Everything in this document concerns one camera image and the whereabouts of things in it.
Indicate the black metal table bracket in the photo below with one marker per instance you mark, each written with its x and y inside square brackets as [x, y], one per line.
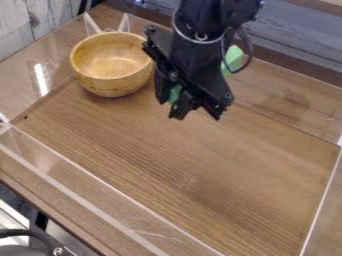
[46, 241]

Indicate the brown wooden bowl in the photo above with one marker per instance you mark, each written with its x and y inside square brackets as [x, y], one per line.
[110, 64]

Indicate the green rectangular block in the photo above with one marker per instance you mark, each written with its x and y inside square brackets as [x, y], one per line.
[233, 61]

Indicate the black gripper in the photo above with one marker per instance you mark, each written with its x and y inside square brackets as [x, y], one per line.
[190, 51]

